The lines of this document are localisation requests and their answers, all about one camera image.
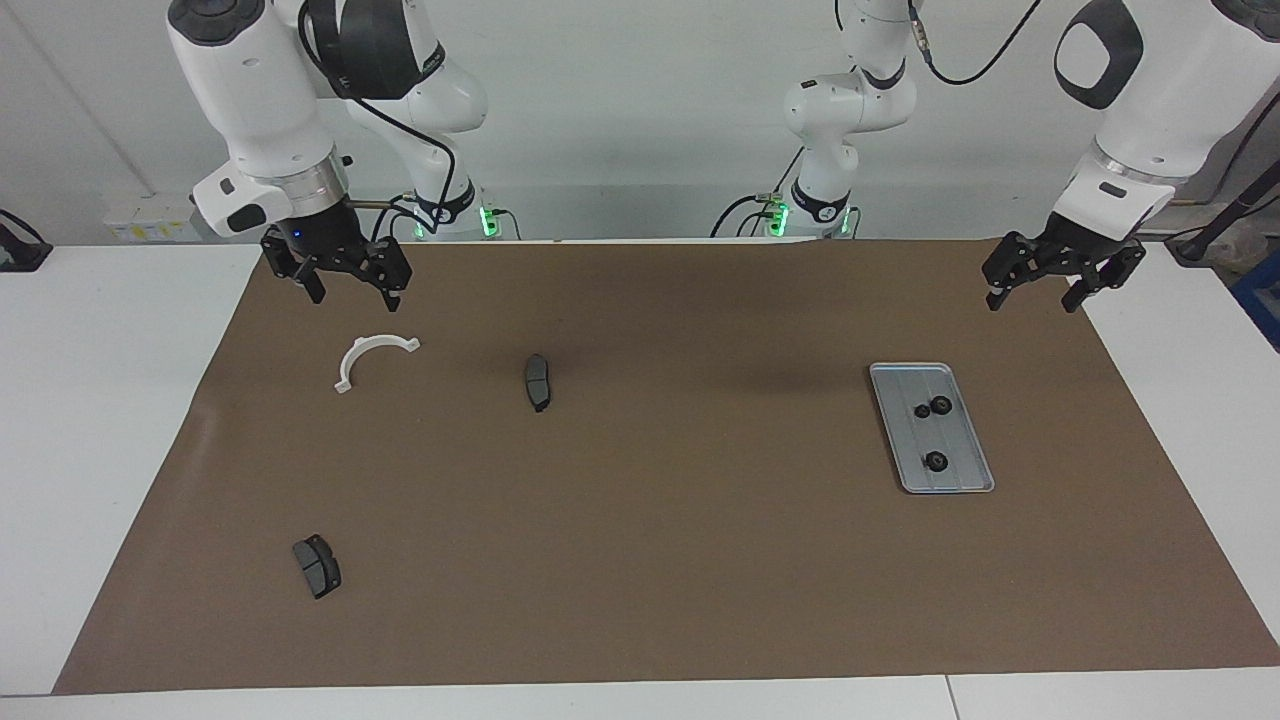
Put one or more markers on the blue crate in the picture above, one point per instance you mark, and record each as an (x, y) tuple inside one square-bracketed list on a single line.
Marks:
[(1265, 300)]

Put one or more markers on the dark grey brake pad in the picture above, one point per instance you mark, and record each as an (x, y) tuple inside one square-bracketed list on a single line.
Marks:
[(537, 380)]

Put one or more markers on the stacked dark grey brake pads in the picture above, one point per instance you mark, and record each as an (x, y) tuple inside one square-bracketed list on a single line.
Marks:
[(318, 568)]

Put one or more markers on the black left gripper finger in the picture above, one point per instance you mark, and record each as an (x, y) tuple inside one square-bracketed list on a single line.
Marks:
[(1115, 265), (1015, 258)]

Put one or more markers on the black stand foot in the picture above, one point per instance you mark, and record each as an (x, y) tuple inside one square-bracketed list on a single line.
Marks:
[(20, 255)]

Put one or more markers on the black pole stand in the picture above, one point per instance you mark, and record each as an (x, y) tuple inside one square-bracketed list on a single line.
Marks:
[(1238, 207)]

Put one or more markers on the brown table mat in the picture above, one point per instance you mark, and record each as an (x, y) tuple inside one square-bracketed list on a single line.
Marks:
[(640, 550)]

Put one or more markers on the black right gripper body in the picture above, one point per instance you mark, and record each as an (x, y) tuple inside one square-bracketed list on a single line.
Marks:
[(315, 235)]

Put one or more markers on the crumpled clear plastic bag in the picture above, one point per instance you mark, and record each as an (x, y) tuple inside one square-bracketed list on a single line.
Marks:
[(1245, 240)]

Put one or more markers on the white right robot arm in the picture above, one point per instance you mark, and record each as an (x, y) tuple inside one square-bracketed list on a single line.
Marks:
[(250, 90)]

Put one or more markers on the white wall socket box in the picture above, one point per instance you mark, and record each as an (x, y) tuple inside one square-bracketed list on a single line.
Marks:
[(150, 215)]

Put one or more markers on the grey metal tray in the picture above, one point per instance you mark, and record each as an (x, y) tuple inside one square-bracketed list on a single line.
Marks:
[(958, 438)]

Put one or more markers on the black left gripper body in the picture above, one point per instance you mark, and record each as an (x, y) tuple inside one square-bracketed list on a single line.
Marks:
[(1068, 245)]

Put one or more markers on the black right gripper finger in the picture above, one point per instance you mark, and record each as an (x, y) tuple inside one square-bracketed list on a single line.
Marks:
[(283, 255), (390, 265)]

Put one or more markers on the white curved plastic bracket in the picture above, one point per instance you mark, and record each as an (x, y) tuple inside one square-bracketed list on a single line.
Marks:
[(380, 341)]

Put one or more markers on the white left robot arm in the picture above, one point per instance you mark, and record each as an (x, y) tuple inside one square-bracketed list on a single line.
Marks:
[(1170, 90)]

